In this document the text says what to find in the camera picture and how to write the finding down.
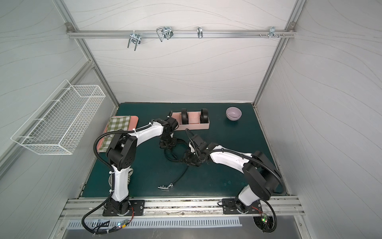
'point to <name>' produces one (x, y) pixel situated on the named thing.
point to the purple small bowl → (234, 113)
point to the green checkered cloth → (116, 123)
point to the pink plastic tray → (134, 121)
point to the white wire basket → (57, 126)
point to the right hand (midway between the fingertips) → (182, 161)
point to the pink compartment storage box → (194, 122)
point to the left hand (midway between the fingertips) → (173, 149)
